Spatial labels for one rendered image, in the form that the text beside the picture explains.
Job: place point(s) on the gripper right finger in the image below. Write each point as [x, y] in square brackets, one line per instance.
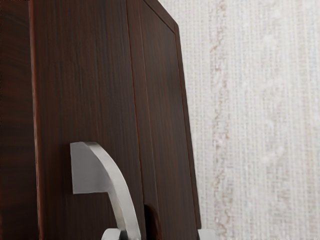
[207, 235]

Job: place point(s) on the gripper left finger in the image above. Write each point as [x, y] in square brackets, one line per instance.
[112, 235]

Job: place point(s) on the dark wood drawer cabinet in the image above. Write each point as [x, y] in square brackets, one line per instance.
[100, 100]

